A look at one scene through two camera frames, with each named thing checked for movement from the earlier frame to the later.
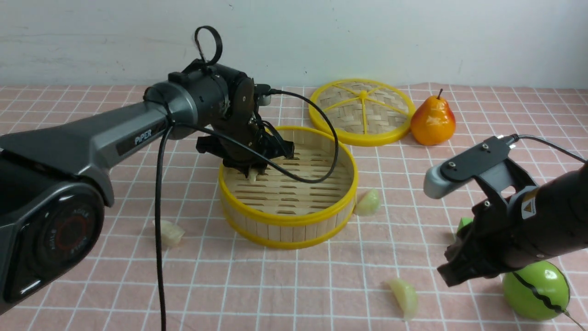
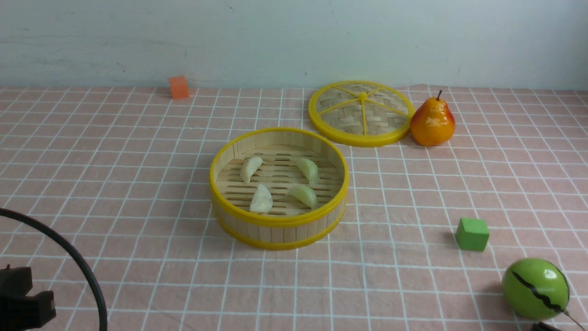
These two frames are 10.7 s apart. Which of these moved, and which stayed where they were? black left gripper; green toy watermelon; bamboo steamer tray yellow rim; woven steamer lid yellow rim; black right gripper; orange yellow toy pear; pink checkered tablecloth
Moved: black right gripper; black left gripper
Stayed: orange yellow toy pear; bamboo steamer tray yellow rim; pink checkered tablecloth; green toy watermelon; woven steamer lid yellow rim
